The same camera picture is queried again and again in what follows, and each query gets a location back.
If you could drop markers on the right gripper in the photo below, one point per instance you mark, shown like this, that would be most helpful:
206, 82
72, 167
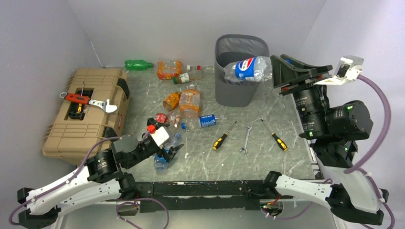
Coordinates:
282, 72

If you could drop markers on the red handled adjustable wrench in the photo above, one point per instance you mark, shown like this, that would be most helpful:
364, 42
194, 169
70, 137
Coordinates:
106, 106

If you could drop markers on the tan plastic toolbox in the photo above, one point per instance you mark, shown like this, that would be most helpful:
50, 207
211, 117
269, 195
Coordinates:
77, 127

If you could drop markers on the pepsi plastic bottle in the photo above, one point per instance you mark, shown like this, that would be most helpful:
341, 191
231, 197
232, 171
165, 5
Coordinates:
256, 69

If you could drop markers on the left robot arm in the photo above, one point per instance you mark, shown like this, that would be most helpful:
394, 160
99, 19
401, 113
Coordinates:
97, 178

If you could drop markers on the silver combination spanner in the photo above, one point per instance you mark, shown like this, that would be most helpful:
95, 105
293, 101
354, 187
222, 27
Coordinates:
244, 147

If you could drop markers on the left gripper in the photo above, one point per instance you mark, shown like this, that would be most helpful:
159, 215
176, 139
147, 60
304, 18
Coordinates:
170, 154

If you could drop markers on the orange wrapped bottle pack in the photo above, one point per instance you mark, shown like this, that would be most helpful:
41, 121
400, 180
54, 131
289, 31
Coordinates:
167, 70

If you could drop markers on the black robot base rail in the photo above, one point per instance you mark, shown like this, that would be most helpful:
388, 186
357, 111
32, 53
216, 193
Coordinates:
196, 195

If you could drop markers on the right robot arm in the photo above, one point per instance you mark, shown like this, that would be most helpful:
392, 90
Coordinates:
332, 132

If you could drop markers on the clear bottle red cap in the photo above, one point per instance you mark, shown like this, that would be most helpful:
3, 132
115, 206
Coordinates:
206, 69

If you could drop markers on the brown tea bottle green cap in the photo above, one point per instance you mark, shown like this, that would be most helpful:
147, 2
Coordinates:
188, 76

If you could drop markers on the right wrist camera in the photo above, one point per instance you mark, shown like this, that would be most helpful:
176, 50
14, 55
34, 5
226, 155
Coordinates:
349, 68

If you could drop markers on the yellow black screwdriver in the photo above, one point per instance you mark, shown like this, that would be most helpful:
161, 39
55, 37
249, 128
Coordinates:
221, 140
281, 144

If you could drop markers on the large orange label bottle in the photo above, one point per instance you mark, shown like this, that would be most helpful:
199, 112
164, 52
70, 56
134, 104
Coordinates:
190, 102

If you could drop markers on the small orange juice bottle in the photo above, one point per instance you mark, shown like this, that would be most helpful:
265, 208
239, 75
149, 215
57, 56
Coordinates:
172, 101

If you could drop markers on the clear bottle red label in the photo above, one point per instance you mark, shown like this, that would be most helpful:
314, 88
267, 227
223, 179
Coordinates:
174, 119

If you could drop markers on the crushed blue label bottle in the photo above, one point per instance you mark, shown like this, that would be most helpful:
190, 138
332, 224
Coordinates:
160, 163

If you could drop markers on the green plastic bottle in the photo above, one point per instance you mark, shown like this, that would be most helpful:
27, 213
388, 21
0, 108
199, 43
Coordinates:
138, 65

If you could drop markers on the grey mesh waste bin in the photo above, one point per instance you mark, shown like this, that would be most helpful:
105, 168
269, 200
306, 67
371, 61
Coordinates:
231, 48

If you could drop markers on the small blue label bottle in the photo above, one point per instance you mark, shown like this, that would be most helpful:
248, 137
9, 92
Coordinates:
207, 120

